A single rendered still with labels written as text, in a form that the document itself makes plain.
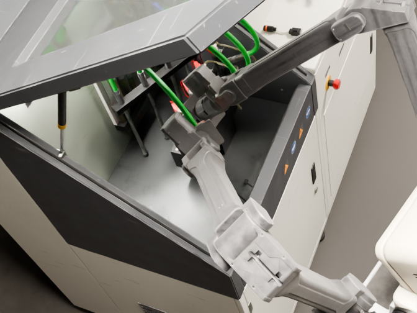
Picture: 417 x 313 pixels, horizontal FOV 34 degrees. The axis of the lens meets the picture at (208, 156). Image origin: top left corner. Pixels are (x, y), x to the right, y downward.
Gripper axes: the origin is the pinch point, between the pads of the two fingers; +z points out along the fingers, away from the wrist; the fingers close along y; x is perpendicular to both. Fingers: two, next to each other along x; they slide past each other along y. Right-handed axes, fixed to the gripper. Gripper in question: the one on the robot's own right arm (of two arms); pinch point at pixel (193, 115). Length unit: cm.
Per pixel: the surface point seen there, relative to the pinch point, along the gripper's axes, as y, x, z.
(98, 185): 8.2, 33.9, -9.0
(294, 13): -6, -56, 15
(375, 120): -77, -93, 84
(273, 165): -26.7, -5.5, -0.4
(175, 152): -5.1, 6.3, 14.3
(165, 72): 12.4, -9.9, 14.1
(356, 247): -96, -34, 66
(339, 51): -27, -61, 19
